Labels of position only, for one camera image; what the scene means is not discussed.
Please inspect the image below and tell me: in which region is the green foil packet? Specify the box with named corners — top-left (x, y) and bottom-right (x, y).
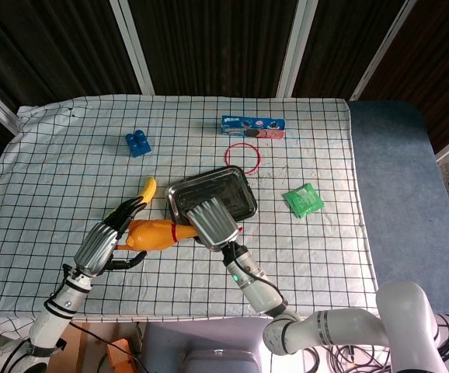
top-left (281, 183), bottom-right (325, 219)

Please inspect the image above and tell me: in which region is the white black checked tablecloth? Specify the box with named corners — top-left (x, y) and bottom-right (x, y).
top-left (0, 94), bottom-right (379, 340)

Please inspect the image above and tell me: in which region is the dark pleated curtain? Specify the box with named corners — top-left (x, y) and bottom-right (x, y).
top-left (0, 0), bottom-right (449, 180)

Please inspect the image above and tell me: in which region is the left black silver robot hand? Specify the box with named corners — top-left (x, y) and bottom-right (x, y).
top-left (73, 196), bottom-right (148, 277)

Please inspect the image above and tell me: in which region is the yellow banana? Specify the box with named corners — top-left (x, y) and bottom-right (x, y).
top-left (106, 176), bottom-right (158, 218)

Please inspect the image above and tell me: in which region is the blue cookie box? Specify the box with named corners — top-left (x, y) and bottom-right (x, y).
top-left (221, 114), bottom-right (287, 141)

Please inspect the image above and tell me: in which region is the grey robot torso base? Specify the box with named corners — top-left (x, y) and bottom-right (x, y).
top-left (141, 317), bottom-right (274, 373)

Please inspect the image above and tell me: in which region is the orange rubber chicken toy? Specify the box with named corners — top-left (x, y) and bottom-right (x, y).
top-left (115, 218), bottom-right (245, 254)

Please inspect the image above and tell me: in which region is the red thin ring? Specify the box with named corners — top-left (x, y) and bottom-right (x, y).
top-left (224, 143), bottom-right (262, 176)

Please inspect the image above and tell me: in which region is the white robot shoulder housing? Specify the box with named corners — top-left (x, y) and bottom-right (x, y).
top-left (0, 334), bottom-right (51, 373)

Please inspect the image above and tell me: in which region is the rectangular stainless steel tray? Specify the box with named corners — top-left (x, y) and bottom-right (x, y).
top-left (165, 166), bottom-right (259, 245)

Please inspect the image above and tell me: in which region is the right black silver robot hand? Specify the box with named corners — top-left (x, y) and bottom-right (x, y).
top-left (185, 196), bottom-right (241, 253)

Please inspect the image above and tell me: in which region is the blue plastic building block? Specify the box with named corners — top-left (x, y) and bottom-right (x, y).
top-left (125, 130), bottom-right (152, 159)

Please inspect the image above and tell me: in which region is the blue grey felt mat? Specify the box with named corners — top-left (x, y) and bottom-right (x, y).
top-left (346, 99), bottom-right (449, 315)

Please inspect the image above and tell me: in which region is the orange plastic object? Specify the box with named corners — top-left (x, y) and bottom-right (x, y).
top-left (105, 337), bottom-right (142, 373)

